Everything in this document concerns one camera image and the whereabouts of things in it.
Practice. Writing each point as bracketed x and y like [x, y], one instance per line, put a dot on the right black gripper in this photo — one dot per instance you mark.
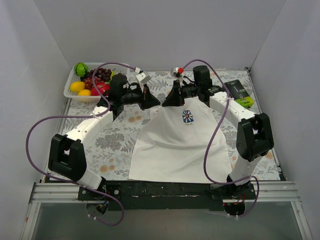
[179, 93]

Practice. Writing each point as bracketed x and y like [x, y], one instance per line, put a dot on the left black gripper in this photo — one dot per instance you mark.
[145, 96]

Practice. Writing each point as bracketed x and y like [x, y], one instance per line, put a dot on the white t-shirt with flower print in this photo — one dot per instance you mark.
[171, 146]

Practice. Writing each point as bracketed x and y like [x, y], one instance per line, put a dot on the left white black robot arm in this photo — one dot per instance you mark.
[67, 152]

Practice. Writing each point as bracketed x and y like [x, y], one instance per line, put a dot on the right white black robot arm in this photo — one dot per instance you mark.
[254, 134]

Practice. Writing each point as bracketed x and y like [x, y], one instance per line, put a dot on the dark purple grape bunch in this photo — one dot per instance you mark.
[105, 74]

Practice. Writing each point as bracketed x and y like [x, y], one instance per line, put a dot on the black green product box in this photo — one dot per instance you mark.
[239, 94]

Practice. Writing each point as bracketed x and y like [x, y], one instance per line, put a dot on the red grape bunch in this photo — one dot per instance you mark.
[88, 83]

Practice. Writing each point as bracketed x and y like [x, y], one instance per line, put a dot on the floral table mat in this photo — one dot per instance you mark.
[109, 153]

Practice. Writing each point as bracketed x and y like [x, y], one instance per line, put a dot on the yellow toy lemon front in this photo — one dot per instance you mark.
[84, 92]

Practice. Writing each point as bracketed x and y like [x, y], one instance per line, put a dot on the yellow toy lemon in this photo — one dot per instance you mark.
[77, 86]
[84, 92]

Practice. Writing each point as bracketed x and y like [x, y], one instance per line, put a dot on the yellow toy lemon left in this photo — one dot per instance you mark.
[77, 86]

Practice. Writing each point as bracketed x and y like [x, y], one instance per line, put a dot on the toy watermelon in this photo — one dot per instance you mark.
[80, 69]

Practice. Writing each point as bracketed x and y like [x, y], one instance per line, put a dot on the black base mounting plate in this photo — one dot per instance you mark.
[146, 195]

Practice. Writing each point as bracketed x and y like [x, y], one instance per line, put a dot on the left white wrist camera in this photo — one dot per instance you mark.
[142, 79]

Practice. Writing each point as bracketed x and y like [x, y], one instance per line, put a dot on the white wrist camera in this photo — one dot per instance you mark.
[142, 79]
[177, 73]

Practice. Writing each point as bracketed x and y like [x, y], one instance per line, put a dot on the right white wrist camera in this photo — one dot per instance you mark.
[177, 73]

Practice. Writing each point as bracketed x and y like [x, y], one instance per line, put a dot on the aluminium frame rail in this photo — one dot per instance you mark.
[266, 191]

